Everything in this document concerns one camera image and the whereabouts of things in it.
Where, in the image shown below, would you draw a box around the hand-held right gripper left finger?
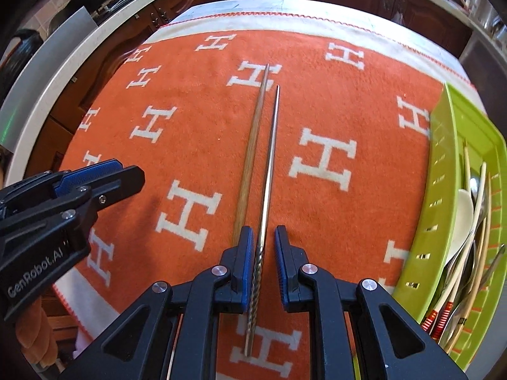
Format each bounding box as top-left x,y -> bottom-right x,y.
59,225 -> 255,380

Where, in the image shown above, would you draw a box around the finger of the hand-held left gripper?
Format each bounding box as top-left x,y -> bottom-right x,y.
0,165 -> 146,243
0,158 -> 124,207

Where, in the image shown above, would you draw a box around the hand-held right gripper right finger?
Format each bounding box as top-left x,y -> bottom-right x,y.
273,224 -> 467,380

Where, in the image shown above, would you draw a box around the steel chopstick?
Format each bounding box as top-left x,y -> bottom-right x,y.
243,84 -> 282,358

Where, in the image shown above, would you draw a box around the steel soup spoon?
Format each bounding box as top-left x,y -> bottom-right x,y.
449,243 -> 478,289

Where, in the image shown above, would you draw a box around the green plastic tray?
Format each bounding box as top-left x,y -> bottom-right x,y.
392,82 -> 507,373

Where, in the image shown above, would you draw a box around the white ceramic spoon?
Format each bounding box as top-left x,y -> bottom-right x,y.
446,188 -> 475,270

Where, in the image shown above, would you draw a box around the cream chopstick red stripes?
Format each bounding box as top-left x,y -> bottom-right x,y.
446,222 -> 486,355
422,161 -> 488,332
438,172 -> 494,341

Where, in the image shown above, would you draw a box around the long steel spoon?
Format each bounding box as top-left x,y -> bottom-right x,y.
455,176 -> 489,325

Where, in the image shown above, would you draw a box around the person's left hand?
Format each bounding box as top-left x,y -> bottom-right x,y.
14,297 -> 61,362

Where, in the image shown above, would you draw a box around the steel splash guard panel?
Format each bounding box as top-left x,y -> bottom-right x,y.
0,6 -> 98,153

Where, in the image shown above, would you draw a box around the gas stove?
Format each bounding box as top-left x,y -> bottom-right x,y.
93,0 -> 139,20

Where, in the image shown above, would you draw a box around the orange patterned blanket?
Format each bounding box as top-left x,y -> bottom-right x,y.
53,16 -> 476,380

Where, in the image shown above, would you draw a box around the printed white table cover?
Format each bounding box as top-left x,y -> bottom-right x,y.
174,0 -> 462,60

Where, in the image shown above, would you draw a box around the grey steel cabinet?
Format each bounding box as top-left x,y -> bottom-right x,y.
459,28 -> 507,99

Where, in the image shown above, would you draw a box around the black electric cooker red handle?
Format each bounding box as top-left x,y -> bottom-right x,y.
0,28 -> 42,99

